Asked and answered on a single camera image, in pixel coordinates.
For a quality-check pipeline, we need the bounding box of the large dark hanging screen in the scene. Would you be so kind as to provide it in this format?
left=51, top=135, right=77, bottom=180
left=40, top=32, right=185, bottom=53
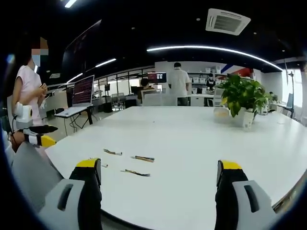
left=61, top=19, right=103, bottom=75

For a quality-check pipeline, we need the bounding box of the grey office chair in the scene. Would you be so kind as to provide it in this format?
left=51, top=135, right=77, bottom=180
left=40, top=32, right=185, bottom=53
left=111, top=93, right=125, bottom=111

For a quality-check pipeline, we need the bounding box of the person's grey trouser leg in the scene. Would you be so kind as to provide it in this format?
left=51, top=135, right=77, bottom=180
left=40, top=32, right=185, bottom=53
left=11, top=141, right=64, bottom=213

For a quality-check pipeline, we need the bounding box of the long curved ceiling light strip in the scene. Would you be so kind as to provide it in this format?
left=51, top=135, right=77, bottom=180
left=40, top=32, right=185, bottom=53
left=146, top=45, right=284, bottom=71

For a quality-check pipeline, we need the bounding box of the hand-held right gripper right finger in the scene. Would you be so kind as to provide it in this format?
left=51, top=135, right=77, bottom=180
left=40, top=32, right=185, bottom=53
left=215, top=160, right=284, bottom=230

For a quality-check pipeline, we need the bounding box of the tall tripod stand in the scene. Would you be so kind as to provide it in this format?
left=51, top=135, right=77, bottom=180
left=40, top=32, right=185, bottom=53
left=286, top=70, right=296, bottom=118

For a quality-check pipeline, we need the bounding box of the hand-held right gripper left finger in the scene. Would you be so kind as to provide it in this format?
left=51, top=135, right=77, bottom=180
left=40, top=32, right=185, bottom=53
left=37, top=157, right=103, bottom=230

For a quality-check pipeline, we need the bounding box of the ceiling air conditioner unit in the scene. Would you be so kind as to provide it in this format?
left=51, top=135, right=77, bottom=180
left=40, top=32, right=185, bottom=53
left=205, top=8, right=251, bottom=36

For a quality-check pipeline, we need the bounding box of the white laptop stand table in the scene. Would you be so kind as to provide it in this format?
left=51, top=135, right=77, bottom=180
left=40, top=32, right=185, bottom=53
left=54, top=105, right=94, bottom=133

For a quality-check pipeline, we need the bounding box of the green potted plant white pot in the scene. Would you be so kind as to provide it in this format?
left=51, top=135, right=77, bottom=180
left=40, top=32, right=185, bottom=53
left=220, top=73, right=273, bottom=131

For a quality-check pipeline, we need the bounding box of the desktop monitor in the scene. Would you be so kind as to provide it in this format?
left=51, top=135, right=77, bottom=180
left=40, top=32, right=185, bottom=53
left=147, top=72, right=167, bottom=85

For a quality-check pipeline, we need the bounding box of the white desk partition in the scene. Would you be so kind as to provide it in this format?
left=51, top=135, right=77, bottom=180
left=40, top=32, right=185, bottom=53
left=142, top=92, right=178, bottom=107

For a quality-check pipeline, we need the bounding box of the open silver laptop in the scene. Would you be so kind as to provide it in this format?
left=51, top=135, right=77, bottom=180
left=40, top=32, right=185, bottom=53
left=55, top=74, right=95, bottom=118

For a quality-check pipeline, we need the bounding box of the JST connector with coloured wires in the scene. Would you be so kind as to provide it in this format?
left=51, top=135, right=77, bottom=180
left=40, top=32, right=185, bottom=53
left=103, top=148, right=124, bottom=156
left=120, top=169, right=151, bottom=177
left=130, top=155, right=155, bottom=163

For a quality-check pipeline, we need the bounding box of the person's left hand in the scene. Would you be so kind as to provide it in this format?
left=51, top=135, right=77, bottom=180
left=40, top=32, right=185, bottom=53
left=9, top=132, right=25, bottom=152

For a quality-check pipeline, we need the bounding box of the shelf of white storage bins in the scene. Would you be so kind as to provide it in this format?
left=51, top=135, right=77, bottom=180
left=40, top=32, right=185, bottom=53
left=187, top=66, right=229, bottom=94

